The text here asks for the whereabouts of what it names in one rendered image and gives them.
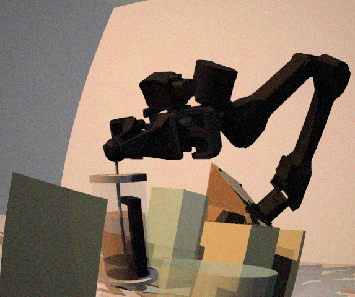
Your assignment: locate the french press plunger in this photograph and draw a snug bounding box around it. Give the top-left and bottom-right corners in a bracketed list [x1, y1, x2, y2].
[89, 137, 159, 287]

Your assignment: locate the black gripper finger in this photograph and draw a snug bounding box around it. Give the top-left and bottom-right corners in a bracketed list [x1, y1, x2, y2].
[120, 113, 184, 160]
[116, 117, 144, 160]

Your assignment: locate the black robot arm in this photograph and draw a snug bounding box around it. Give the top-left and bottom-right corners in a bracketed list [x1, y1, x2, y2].
[139, 53, 351, 225]

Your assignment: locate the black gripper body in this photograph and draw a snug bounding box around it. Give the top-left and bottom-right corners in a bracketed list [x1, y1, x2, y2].
[109, 106, 222, 159]

